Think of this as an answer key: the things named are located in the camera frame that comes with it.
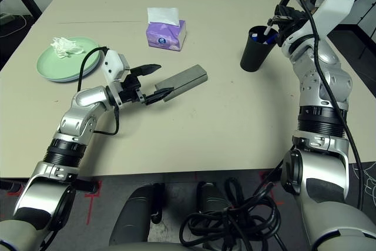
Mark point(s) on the black table base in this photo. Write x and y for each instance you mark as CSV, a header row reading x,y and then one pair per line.
x,y
82,186

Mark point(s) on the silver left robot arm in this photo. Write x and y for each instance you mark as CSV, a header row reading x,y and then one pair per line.
x,y
79,104

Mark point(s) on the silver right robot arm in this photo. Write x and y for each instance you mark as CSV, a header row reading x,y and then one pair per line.
x,y
323,92

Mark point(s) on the beige robot torso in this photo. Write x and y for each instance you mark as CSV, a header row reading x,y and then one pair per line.
x,y
152,247

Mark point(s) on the grey right robot foot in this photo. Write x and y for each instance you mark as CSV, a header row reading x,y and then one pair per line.
x,y
208,198

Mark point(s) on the grey left robot foot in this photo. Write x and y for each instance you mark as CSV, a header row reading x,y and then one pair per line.
x,y
135,215

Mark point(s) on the light green plate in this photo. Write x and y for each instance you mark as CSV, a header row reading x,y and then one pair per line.
x,y
55,66

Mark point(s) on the grey glasses case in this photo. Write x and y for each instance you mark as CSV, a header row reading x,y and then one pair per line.
x,y
185,79

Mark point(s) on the grey power strip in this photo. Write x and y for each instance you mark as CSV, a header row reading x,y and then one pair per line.
x,y
6,18

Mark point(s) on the black cup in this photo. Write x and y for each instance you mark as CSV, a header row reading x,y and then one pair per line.
x,y
254,57

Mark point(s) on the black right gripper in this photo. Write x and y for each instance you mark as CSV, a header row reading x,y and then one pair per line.
x,y
298,20

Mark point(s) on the purple tissue pack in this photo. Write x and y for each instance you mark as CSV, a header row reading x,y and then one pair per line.
x,y
164,36

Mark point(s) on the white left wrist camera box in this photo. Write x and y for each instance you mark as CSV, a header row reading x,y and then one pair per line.
x,y
114,63

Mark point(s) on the grey robot foot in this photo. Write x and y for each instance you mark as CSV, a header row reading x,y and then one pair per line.
x,y
208,198
135,215

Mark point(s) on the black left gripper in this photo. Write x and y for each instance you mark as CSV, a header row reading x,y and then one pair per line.
x,y
132,90

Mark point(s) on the white tissue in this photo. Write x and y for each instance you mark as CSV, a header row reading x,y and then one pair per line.
x,y
66,47

